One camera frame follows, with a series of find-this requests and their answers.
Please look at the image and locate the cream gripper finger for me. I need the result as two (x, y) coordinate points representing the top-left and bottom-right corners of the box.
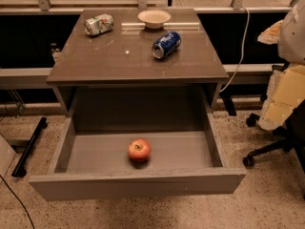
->
(257, 20), (283, 45)
(258, 64), (305, 130)

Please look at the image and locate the red apple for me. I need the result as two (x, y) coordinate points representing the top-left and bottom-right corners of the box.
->
(128, 138), (152, 162)

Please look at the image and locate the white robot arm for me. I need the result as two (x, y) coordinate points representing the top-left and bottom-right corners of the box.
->
(257, 0), (305, 130)

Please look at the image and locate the grey cabinet with counter top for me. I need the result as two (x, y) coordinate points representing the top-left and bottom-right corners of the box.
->
(47, 10), (228, 133)

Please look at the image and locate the open grey top drawer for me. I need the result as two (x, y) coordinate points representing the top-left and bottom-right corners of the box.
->
(29, 111), (246, 200)

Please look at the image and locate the black office chair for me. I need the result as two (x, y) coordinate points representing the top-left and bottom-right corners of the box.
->
(242, 60), (305, 174)

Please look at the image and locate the blue pepsi can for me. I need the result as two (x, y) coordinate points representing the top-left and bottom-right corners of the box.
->
(152, 31), (181, 59)

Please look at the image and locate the white ceramic bowl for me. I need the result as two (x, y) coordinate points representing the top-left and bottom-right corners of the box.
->
(138, 10), (171, 29)

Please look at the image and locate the green crushed soda can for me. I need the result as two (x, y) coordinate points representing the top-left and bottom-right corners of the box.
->
(84, 14), (113, 36)

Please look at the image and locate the black metal bar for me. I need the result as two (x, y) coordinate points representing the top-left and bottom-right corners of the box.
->
(11, 117), (48, 177)

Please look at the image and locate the white hanging cable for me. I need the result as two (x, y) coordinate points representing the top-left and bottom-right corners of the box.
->
(218, 6), (252, 94)

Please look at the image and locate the black floor cable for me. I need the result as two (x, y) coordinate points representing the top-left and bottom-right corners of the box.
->
(0, 175), (36, 229)

